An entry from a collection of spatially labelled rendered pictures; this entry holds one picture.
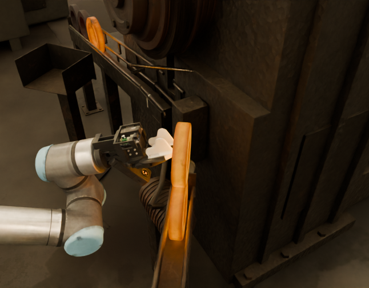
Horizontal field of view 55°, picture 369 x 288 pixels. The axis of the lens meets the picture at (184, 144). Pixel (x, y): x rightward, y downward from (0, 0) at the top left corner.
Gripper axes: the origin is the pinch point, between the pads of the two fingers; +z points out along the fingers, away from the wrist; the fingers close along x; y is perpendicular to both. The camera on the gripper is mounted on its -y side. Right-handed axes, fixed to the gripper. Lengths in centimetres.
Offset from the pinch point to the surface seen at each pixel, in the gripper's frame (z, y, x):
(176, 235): -5.0, -16.9, -11.9
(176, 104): -6.6, -6.1, 30.6
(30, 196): -108, -60, 57
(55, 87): -69, -8, 70
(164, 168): -15.9, -25.3, 23.2
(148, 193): -22.5, -30.7, 17.7
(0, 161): -136, -51, 82
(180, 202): -2.3, -9.9, -7.9
